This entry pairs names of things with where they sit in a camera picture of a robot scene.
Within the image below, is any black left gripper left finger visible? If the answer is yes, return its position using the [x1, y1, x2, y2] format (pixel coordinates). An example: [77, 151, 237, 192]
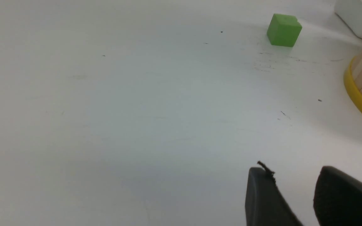
[245, 161, 303, 226]

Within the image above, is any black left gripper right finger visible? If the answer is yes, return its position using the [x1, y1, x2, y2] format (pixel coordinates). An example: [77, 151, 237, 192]
[313, 166, 362, 226]

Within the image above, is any green plastic storage box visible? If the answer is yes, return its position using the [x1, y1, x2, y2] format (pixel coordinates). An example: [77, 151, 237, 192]
[334, 0, 362, 39]

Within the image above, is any green foam cube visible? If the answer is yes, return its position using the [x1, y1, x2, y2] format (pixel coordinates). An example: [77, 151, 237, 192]
[266, 14, 303, 47]

